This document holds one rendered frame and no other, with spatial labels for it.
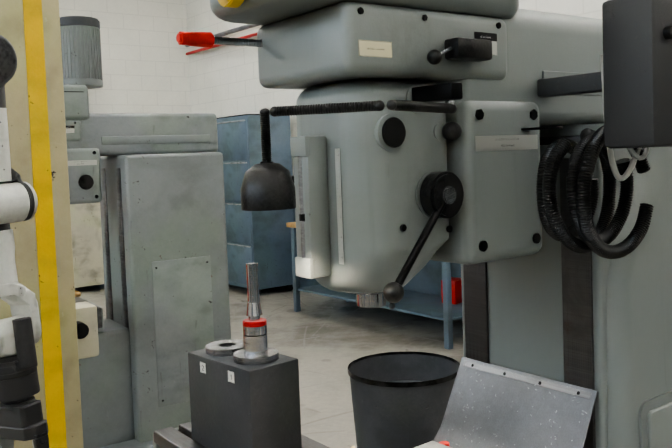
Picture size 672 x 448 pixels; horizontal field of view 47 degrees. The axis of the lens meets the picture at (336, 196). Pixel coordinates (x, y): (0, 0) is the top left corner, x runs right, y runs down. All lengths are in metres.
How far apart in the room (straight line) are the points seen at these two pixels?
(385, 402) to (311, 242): 2.05
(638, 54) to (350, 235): 0.47
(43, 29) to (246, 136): 5.78
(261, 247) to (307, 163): 7.41
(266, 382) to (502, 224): 0.55
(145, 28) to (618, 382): 9.97
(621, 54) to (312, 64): 0.43
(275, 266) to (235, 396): 7.14
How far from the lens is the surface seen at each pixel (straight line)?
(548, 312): 1.48
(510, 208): 1.28
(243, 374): 1.50
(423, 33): 1.15
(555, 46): 1.40
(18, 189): 1.61
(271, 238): 8.59
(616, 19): 1.17
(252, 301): 1.53
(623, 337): 1.44
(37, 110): 2.77
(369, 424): 3.23
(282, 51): 1.19
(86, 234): 9.62
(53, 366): 2.85
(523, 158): 1.30
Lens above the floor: 1.52
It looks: 3 degrees down
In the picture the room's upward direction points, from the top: 2 degrees counter-clockwise
